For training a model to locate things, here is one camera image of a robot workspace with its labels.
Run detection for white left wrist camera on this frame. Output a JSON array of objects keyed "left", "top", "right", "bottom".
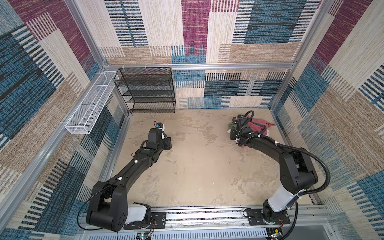
[{"left": 154, "top": 121, "right": 165, "bottom": 131}]

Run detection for white wire mesh basket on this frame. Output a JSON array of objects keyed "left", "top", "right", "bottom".
[{"left": 65, "top": 72, "right": 117, "bottom": 135}]

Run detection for red cloth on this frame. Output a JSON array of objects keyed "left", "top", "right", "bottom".
[{"left": 248, "top": 119, "right": 276, "bottom": 136}]

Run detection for black corrugated cable conduit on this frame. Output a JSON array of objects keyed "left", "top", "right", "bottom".
[{"left": 235, "top": 110, "right": 331, "bottom": 197}]

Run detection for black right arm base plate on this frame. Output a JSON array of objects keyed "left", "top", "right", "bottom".
[{"left": 243, "top": 208, "right": 291, "bottom": 226}]

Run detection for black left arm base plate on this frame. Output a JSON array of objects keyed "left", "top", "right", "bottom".
[{"left": 123, "top": 212, "right": 167, "bottom": 230}]

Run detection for black wire shelf rack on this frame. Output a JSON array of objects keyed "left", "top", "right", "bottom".
[{"left": 115, "top": 67, "right": 176, "bottom": 114}]

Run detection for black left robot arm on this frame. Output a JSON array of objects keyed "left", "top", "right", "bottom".
[{"left": 86, "top": 122, "right": 172, "bottom": 232}]

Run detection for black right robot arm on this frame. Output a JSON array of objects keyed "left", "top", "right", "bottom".
[{"left": 230, "top": 115, "right": 318, "bottom": 225}]

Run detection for green cloth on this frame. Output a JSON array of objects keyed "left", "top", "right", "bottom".
[{"left": 227, "top": 122, "right": 237, "bottom": 133}]

